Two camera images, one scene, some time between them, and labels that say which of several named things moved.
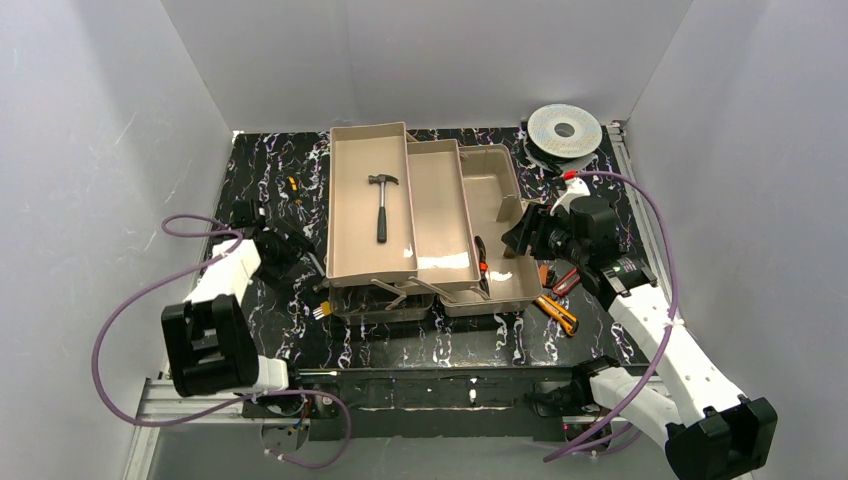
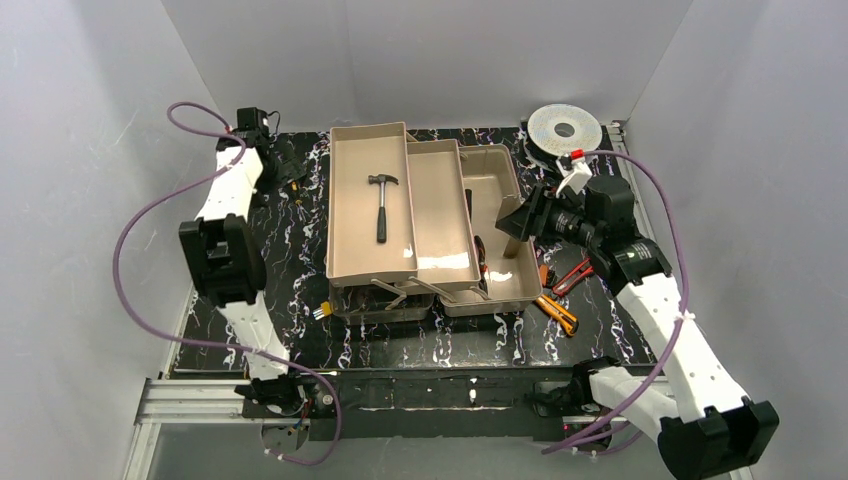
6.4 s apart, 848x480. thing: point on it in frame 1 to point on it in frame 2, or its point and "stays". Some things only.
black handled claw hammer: [382, 178] stays
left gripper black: [289, 249] to [289, 170]
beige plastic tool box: [416, 225] stays
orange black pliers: [483, 265] stays
